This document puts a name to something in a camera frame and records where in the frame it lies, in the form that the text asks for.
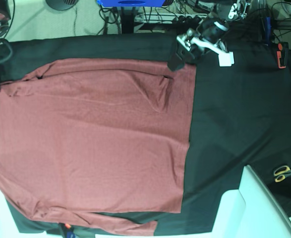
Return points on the blue clamp top right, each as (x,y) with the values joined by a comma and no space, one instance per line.
(266,32)

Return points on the red long-sleeve T-shirt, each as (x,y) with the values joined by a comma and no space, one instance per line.
(82,140)

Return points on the black orange clamp right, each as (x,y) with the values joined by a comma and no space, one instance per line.
(282,54)

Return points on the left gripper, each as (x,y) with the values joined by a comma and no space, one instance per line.
(194,44)

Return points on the blue plastic box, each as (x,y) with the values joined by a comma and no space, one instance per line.
(131,3)

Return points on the blue orange clamp bottom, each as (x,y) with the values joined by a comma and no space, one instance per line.
(66,231)

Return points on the black round stand base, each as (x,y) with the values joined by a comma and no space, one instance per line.
(61,5)

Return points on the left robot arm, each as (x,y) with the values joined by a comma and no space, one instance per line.
(237,11)

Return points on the yellow-handled scissors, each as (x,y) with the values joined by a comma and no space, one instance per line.
(281,173)

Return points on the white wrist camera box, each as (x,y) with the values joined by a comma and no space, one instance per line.
(226,59)

